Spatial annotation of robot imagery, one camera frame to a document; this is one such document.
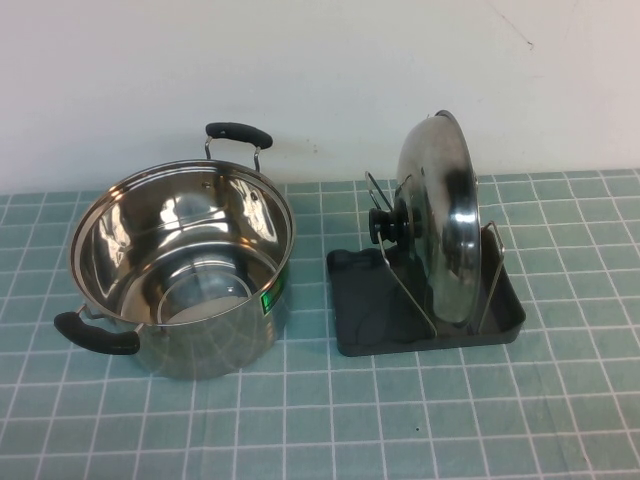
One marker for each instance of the steel pot lid black knob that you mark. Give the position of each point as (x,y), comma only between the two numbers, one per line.
(440,225)

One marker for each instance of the teal grid tablecloth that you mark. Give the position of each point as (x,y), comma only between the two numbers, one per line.
(350,425)

